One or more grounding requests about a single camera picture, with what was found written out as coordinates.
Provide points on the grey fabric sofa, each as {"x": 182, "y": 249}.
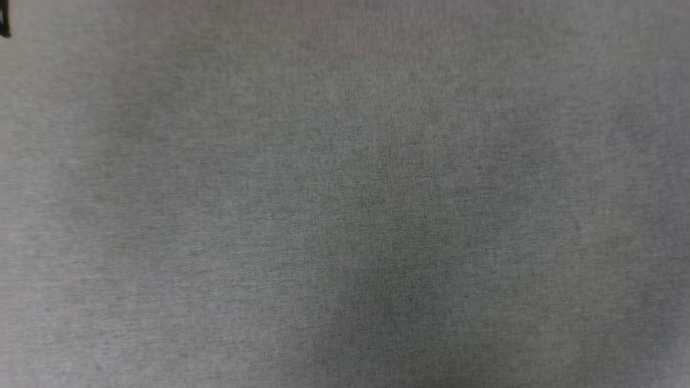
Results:
{"x": 345, "y": 205}

